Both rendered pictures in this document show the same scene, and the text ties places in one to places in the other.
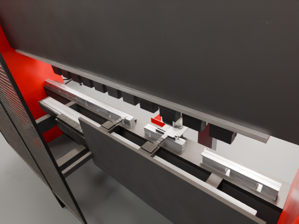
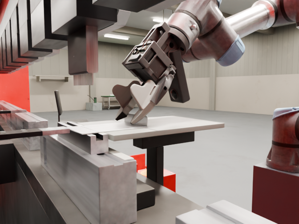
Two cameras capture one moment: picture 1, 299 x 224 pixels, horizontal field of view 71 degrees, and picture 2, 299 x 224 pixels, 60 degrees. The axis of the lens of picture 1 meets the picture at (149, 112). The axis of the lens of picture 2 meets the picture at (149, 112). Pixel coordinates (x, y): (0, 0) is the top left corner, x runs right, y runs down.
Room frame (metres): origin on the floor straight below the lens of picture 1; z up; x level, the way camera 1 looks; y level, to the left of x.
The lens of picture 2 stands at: (0.84, -0.35, 1.08)
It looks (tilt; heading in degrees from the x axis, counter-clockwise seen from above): 5 degrees down; 12
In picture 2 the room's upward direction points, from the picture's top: straight up
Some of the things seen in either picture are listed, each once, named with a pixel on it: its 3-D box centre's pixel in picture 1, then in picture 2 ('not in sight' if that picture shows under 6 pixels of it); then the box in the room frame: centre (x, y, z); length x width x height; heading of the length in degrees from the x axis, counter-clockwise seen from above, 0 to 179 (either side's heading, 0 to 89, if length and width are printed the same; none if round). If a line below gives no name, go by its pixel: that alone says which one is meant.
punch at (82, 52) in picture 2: (167, 120); (82, 58); (1.27, -0.13, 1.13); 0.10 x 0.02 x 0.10; 45
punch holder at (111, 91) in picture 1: (115, 86); (27, 37); (1.68, 0.28, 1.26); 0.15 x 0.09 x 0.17; 45
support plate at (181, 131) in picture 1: (179, 124); (150, 125); (1.38, -0.24, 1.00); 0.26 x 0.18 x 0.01; 135
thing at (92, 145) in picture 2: (166, 133); (78, 134); (1.29, -0.11, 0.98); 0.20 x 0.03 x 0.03; 45
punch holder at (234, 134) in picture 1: (223, 126); not in sight; (0.98, -0.44, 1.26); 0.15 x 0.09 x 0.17; 45
